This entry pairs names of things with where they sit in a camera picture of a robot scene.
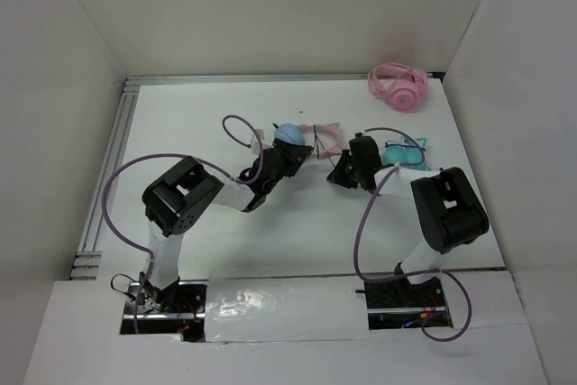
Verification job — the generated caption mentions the blue pink cat-ear headphones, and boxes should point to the blue pink cat-ear headphones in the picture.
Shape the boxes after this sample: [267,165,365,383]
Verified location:
[274,123,343,160]

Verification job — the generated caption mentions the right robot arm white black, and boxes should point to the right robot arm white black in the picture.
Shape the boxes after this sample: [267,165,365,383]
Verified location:
[326,133,490,306]

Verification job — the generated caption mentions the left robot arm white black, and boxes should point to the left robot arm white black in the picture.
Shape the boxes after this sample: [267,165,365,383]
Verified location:
[140,139,313,312]

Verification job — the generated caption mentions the teal white cat-ear headphones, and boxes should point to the teal white cat-ear headphones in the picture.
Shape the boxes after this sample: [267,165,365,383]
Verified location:
[380,136,435,171]

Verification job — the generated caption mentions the white sheet over base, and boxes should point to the white sheet over base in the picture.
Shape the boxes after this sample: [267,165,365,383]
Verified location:
[204,276,369,343]

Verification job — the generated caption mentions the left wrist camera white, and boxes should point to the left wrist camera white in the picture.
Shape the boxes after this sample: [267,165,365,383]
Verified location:
[250,127,275,155]

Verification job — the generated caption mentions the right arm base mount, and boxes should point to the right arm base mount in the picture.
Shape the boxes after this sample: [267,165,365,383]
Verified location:
[355,277,452,331]

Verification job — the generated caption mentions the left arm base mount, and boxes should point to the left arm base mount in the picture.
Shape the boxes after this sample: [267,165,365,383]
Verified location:
[110,273,207,343]

